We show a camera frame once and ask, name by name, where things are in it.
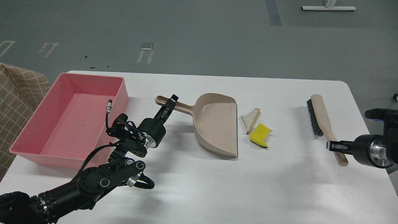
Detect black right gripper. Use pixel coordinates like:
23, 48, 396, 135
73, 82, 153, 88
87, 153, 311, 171
326, 134, 393, 169

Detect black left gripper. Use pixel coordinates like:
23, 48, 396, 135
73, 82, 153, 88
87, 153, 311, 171
138, 95, 178, 148

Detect beige hand brush black bristles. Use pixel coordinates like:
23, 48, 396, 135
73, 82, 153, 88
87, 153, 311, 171
307, 94, 337, 142

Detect beige plastic dustpan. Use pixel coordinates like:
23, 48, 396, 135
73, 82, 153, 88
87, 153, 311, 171
174, 93, 239, 159

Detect white bread slice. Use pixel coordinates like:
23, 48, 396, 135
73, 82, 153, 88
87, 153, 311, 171
240, 108, 261, 135

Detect yellow green sponge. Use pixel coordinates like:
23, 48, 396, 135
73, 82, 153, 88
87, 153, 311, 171
249, 123, 273, 148

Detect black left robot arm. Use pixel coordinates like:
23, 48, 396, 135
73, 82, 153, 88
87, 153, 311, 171
1, 95, 178, 224

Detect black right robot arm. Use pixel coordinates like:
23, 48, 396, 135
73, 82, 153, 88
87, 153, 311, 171
326, 108, 398, 169

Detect pink plastic bin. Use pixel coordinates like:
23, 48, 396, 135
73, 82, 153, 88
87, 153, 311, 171
9, 73, 128, 169

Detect grey floor socket plate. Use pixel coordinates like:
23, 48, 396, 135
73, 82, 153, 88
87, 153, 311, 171
140, 42, 154, 50

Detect white table leg base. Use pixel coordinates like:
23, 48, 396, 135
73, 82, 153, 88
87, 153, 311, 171
301, 0, 357, 12

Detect beige checkered cloth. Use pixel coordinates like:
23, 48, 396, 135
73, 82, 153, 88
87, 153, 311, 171
0, 63, 51, 179

